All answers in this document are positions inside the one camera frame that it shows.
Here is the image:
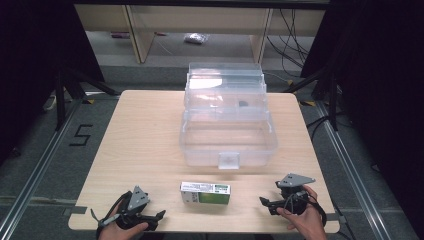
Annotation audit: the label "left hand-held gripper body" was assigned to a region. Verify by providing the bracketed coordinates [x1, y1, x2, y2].
[114, 185, 159, 232]

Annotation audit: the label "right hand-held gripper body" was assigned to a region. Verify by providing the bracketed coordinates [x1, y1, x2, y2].
[275, 172, 317, 216]

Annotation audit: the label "green and white carton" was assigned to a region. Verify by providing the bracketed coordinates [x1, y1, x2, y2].
[179, 181, 232, 206]

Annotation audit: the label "clear plastic storage box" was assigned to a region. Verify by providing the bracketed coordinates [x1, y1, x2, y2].
[179, 61, 279, 171]

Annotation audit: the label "person's right hand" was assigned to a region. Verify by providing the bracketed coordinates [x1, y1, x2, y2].
[276, 184, 328, 240]

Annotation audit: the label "person's left hand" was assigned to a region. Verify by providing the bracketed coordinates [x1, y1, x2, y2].
[97, 203, 150, 240]

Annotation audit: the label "black metal stand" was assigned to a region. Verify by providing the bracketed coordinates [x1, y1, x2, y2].
[283, 64, 344, 132]
[53, 64, 122, 132]

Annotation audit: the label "clear plastic bag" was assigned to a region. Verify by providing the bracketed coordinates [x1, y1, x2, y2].
[183, 32, 210, 45]

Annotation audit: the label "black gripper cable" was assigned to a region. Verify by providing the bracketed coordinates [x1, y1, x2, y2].
[90, 190, 134, 234]
[286, 191, 328, 228]

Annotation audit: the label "aluminium floor rail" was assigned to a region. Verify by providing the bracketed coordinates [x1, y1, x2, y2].
[314, 99, 393, 240]
[0, 98, 84, 240]

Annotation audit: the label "black floor cables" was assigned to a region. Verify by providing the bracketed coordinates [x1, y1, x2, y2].
[266, 8, 313, 78]

